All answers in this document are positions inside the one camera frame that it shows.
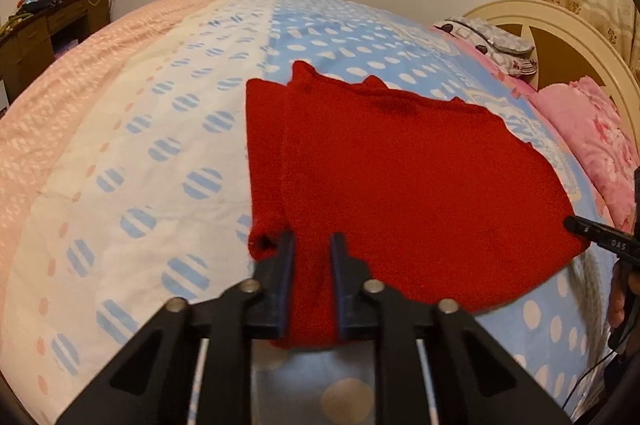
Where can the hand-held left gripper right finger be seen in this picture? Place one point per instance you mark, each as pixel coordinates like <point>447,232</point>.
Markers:
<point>337,285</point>

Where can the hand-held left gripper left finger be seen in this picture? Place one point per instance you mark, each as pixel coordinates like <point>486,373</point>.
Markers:
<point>286,285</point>

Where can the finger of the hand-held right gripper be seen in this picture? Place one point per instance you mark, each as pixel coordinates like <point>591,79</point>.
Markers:
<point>580,225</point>

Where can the red knitted sweater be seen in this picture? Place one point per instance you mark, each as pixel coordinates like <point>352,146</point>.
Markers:
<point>400,180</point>

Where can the person's right hand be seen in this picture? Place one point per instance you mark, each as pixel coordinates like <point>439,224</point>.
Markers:
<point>618,295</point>

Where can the pink floral pillow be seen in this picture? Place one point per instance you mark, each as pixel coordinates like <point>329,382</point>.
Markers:
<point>590,130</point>

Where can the white patterned pillow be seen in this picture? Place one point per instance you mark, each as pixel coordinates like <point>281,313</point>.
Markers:
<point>517,64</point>

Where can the patterned bed sheet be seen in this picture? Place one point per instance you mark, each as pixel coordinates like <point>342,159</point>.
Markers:
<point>150,130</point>

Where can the grey patterned pillow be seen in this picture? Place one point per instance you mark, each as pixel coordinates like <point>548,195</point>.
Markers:
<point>480,32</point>

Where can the cream bed headboard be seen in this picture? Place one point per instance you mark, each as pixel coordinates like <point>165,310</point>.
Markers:
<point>525,7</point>

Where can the pink box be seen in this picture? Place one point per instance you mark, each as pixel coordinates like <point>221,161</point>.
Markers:
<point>65,47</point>

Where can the brown wooden desk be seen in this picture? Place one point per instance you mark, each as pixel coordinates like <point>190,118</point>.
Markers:
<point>30,40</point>

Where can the dark blue cloth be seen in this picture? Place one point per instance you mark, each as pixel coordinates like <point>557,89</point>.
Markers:
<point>37,5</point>

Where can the yellow green cloth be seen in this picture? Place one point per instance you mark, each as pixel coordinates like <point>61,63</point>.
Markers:
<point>10,26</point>

